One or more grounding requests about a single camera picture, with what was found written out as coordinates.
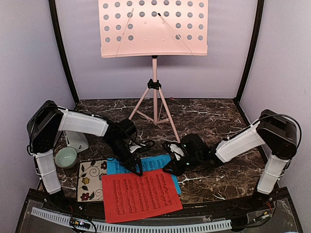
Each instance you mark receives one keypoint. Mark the white metronome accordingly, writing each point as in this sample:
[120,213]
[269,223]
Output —
[76,140]

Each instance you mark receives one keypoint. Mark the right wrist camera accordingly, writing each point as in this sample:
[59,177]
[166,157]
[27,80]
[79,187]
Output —
[173,149]

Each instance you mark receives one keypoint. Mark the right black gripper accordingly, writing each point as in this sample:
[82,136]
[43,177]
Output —
[177,170]

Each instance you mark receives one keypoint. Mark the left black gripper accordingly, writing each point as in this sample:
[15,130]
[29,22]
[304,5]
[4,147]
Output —
[132,163]

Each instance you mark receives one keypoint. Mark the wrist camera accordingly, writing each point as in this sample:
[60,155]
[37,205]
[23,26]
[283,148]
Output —
[173,149]
[143,147]

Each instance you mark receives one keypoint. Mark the floral square plate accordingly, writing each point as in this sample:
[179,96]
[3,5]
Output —
[89,182]

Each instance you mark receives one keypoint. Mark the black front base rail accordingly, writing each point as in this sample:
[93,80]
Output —
[258,213]

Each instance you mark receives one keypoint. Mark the red sheet music paper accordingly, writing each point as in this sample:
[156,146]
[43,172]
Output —
[128,197]

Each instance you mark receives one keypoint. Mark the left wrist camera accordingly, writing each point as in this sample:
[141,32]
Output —
[143,147]

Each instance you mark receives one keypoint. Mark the left black frame post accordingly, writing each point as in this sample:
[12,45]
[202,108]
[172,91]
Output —
[61,50]

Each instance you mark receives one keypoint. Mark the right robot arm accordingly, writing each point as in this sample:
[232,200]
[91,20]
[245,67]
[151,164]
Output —
[279,132]

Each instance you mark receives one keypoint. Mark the pink music stand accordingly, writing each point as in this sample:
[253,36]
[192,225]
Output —
[154,28]

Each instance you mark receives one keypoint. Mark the right black frame post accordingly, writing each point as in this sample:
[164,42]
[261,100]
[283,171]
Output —
[251,51]

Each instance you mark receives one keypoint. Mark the pale green bowl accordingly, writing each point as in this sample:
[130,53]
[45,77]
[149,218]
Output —
[66,158]

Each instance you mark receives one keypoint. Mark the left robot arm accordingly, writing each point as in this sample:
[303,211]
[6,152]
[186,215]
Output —
[51,119]

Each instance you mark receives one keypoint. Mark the black frame post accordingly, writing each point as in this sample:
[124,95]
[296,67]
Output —
[251,51]
[61,50]

